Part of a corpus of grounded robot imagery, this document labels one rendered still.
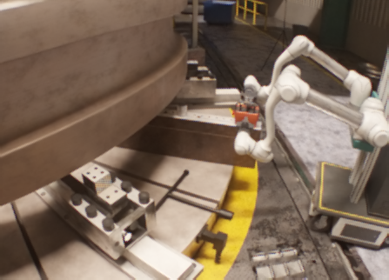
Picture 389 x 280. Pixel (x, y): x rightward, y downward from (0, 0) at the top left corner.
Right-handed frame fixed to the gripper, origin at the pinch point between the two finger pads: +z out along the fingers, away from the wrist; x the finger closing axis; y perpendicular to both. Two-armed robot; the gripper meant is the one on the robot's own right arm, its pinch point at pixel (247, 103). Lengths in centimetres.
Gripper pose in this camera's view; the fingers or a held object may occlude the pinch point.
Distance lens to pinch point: 228.7
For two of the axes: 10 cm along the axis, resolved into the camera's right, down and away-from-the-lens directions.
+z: -2.5, 6.7, -7.0
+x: 9.7, 1.4, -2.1
